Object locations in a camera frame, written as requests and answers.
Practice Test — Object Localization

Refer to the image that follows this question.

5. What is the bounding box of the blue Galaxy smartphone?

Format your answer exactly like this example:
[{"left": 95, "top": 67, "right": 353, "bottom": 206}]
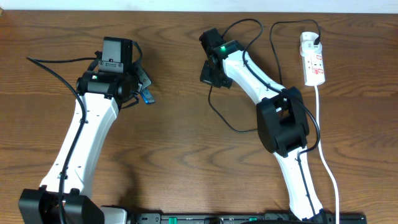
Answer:
[{"left": 140, "top": 88, "right": 155, "bottom": 105}]

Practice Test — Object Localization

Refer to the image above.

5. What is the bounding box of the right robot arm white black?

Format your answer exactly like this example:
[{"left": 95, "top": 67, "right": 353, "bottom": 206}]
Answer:
[{"left": 199, "top": 28, "right": 323, "bottom": 221}]

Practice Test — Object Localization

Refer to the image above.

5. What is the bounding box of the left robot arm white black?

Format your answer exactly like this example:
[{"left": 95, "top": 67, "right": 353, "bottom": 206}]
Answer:
[{"left": 19, "top": 60, "right": 151, "bottom": 223}]

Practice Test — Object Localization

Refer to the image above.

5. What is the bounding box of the white charger adapter plug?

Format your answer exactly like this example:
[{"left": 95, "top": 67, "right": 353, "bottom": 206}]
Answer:
[{"left": 300, "top": 32, "right": 322, "bottom": 57}]

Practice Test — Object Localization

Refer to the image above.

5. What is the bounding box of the white power strip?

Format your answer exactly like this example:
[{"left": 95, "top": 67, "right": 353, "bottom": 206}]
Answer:
[{"left": 300, "top": 41, "right": 325, "bottom": 86}]

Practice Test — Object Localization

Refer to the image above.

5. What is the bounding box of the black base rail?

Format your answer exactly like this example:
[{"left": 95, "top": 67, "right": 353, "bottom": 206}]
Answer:
[{"left": 102, "top": 205, "right": 368, "bottom": 224}]

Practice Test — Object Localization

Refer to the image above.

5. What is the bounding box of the white power strip cord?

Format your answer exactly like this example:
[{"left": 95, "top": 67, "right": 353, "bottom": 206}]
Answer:
[{"left": 313, "top": 84, "right": 340, "bottom": 224}]

